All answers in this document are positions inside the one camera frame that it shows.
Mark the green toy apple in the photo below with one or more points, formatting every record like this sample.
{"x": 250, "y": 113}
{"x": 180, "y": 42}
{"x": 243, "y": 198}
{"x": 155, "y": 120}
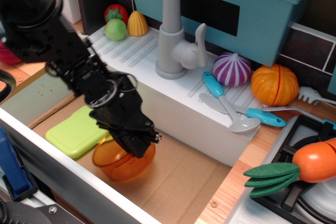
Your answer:
{"x": 115, "y": 29}

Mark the white toy sink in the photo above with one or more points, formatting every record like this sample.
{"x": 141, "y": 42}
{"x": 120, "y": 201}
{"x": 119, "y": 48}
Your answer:
{"x": 190, "y": 159}

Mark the grey toy pasta fork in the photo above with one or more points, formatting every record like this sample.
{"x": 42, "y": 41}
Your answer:
{"x": 309, "y": 95}

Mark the yellow toy corn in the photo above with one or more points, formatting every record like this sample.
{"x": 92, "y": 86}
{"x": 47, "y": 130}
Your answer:
{"x": 137, "y": 25}

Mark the orange toy carrot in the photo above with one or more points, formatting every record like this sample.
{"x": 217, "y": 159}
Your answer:
{"x": 313, "y": 163}

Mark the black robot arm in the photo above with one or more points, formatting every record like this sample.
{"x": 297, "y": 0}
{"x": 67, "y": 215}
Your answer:
{"x": 36, "y": 31}

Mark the orange toy pumpkin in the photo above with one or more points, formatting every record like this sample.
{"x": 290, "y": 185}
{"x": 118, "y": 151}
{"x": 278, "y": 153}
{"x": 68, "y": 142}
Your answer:
{"x": 274, "y": 86}

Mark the green plastic cutting board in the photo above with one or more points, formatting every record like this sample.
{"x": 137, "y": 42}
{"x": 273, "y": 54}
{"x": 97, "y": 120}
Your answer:
{"x": 76, "y": 134}

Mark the purple striped toy onion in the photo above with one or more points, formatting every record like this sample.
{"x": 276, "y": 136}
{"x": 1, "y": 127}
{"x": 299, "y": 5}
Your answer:
{"x": 231, "y": 69}

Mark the black toy stove grate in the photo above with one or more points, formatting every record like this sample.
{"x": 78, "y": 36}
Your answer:
{"x": 298, "y": 185}

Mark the grey toy faucet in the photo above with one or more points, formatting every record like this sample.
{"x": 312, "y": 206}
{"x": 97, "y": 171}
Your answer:
{"x": 176, "y": 54}

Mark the red toy tomato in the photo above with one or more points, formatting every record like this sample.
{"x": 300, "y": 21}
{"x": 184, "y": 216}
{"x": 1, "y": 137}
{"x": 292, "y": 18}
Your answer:
{"x": 116, "y": 11}

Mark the grey knife blue handle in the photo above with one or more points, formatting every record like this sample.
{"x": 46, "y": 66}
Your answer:
{"x": 265, "y": 117}

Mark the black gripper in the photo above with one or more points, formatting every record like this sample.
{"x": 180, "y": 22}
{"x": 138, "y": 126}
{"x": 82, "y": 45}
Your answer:
{"x": 118, "y": 110}

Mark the grey ladle blue handle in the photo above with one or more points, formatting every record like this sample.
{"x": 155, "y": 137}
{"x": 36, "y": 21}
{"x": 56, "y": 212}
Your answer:
{"x": 240, "y": 126}

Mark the orange transparent plastic pot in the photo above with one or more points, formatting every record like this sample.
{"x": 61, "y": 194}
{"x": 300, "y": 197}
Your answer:
{"x": 118, "y": 165}

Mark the teal plastic bin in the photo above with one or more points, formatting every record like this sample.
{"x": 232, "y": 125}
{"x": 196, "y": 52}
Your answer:
{"x": 255, "y": 29}

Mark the blue clamp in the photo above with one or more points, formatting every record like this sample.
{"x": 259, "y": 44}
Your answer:
{"x": 18, "y": 180}

